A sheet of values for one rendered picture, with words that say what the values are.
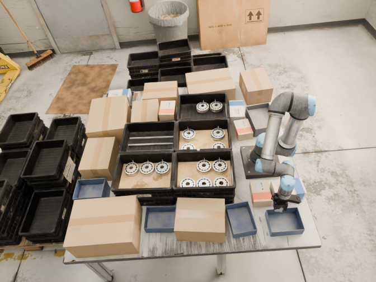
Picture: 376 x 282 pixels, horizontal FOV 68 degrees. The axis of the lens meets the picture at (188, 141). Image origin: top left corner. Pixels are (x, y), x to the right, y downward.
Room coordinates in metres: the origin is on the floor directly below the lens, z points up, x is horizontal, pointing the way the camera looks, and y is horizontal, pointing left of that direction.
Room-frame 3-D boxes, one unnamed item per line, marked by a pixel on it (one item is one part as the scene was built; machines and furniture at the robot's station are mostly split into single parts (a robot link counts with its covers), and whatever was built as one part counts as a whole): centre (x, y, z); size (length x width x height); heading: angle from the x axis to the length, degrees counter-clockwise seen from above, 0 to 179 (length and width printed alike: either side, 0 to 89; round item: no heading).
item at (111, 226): (0.78, 0.58, 0.80); 0.40 x 0.30 x 0.20; 87
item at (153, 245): (1.38, 0.03, 0.35); 1.60 x 1.60 x 0.70; 86
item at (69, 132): (2.00, 1.24, 0.31); 0.40 x 0.30 x 0.34; 176
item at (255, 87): (1.95, -0.67, 0.78); 0.30 x 0.22 x 0.16; 1
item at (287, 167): (0.86, -0.53, 1.05); 0.11 x 0.11 x 0.08; 69
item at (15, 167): (1.63, 1.67, 0.31); 0.40 x 0.30 x 0.34; 176
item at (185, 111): (1.63, -0.15, 0.87); 0.40 x 0.30 x 0.11; 83
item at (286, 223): (0.69, -0.53, 0.74); 0.20 x 0.15 x 0.07; 87
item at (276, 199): (0.76, -0.51, 0.89); 0.09 x 0.08 x 0.12; 87
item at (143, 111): (1.72, 0.33, 0.78); 0.30 x 0.22 x 0.16; 178
